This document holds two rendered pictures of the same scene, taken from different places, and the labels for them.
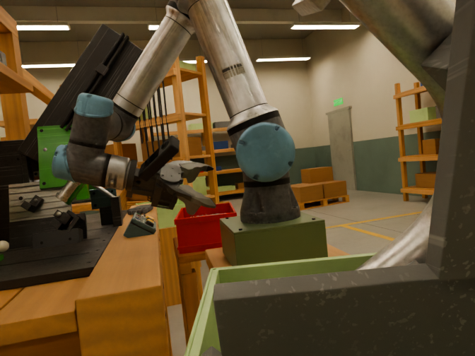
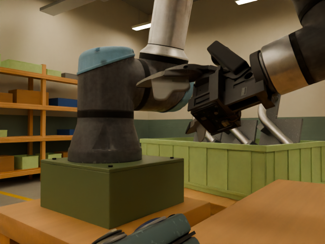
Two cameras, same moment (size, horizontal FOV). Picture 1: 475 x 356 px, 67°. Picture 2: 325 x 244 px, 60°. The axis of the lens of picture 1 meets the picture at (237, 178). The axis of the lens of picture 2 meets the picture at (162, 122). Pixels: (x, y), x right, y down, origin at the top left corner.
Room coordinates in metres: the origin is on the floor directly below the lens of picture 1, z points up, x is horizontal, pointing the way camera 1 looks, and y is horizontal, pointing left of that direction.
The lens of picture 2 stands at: (1.19, 0.45, 1.01)
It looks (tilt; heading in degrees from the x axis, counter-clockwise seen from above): 1 degrees up; 230
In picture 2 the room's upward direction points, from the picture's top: straight up
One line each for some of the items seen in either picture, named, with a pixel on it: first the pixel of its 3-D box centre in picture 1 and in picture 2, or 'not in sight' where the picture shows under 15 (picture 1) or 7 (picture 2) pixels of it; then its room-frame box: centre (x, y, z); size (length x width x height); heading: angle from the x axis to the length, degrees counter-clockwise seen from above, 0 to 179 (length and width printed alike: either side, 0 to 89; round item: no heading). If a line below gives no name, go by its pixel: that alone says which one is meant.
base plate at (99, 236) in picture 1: (56, 237); not in sight; (1.25, 0.66, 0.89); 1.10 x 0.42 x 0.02; 13
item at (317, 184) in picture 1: (312, 186); not in sight; (7.41, -1.54, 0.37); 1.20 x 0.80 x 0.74; 113
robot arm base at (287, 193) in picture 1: (268, 198); (106, 135); (0.89, -0.07, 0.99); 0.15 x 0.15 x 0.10
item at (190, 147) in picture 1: (130, 162); not in sight; (4.53, 1.33, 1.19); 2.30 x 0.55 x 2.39; 56
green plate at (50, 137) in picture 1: (60, 156); not in sight; (1.19, 0.58, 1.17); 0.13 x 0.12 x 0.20; 13
